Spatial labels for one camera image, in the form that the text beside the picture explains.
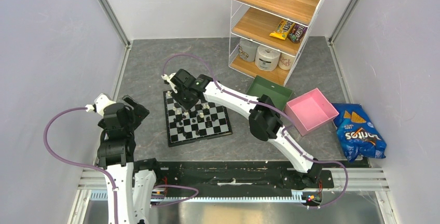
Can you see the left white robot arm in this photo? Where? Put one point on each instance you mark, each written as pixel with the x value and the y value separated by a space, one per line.
pixel 129 185

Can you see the white toilet paper roll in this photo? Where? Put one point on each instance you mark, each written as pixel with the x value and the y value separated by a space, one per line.
pixel 266 58

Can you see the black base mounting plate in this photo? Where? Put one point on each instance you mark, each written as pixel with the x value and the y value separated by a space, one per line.
pixel 234 178

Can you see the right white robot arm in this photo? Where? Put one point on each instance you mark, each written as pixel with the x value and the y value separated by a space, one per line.
pixel 264 118

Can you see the pink square tray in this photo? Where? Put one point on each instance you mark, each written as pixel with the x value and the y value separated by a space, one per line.
pixel 310 111

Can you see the yellow M&M candy bag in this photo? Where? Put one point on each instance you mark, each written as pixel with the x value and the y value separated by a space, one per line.
pixel 283 29

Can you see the grey mug with drawing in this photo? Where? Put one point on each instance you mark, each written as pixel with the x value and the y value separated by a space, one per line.
pixel 247 50

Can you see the brown M&M candy bag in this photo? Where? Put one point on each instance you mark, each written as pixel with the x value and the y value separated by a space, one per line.
pixel 297 33

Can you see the white wire wooden shelf unit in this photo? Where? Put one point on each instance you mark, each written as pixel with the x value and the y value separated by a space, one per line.
pixel 254 20

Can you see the green square tray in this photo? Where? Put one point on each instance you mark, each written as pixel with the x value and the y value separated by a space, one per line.
pixel 279 95

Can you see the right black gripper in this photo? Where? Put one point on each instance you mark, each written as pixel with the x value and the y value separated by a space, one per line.
pixel 176 95

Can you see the black white chessboard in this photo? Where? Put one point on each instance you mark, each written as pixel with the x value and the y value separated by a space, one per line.
pixel 205 120

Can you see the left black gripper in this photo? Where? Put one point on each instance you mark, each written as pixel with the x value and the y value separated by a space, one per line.
pixel 138 113

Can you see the blue Doritos chip bag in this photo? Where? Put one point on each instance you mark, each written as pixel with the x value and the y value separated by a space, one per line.
pixel 357 134

